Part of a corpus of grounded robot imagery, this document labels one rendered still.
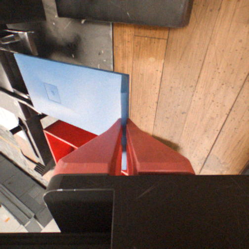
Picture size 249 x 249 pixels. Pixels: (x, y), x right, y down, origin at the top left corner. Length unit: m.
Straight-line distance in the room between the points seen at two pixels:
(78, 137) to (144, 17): 0.22
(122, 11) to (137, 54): 0.05
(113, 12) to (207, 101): 0.14
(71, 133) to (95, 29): 0.18
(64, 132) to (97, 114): 0.18
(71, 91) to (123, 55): 0.09
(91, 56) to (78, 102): 0.11
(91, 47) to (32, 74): 0.09
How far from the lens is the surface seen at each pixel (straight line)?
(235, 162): 0.25
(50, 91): 0.19
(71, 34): 0.28
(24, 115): 0.31
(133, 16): 0.19
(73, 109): 0.18
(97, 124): 0.16
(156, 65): 0.21
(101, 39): 0.24
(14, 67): 0.29
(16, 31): 0.22
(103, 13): 0.21
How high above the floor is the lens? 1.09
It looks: 43 degrees down
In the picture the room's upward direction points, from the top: 135 degrees counter-clockwise
